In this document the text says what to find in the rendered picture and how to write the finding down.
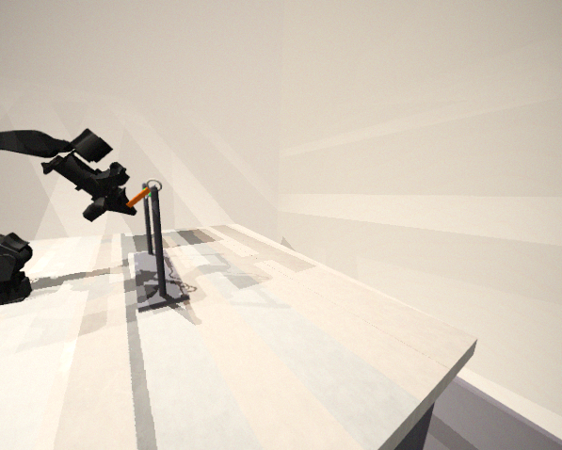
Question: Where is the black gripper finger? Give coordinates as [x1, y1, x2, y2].
[116, 187, 137, 213]
[107, 195, 136, 216]

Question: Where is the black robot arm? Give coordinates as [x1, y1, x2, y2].
[0, 129, 129, 305]

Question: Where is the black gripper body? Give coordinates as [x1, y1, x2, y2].
[74, 168, 121, 222]

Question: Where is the orange handle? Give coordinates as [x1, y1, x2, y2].
[126, 178, 162, 208]

